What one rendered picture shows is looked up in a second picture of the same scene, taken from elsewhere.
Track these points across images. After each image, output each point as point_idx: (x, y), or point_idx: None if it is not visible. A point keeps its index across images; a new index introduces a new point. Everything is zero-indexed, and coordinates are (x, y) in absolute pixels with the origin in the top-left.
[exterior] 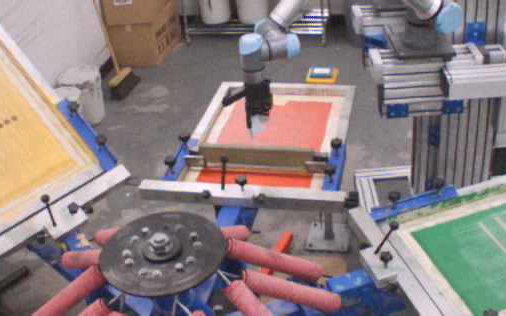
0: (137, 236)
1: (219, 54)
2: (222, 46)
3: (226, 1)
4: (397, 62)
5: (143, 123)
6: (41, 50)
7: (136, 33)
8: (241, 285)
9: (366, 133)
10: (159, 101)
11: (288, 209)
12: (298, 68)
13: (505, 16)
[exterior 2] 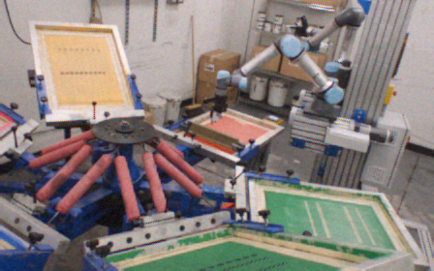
0: (118, 122)
1: (250, 115)
2: (254, 112)
3: (263, 89)
4: (303, 115)
5: None
6: (155, 75)
7: (210, 88)
8: (149, 155)
9: (304, 175)
10: None
11: (210, 158)
12: (287, 135)
13: (384, 113)
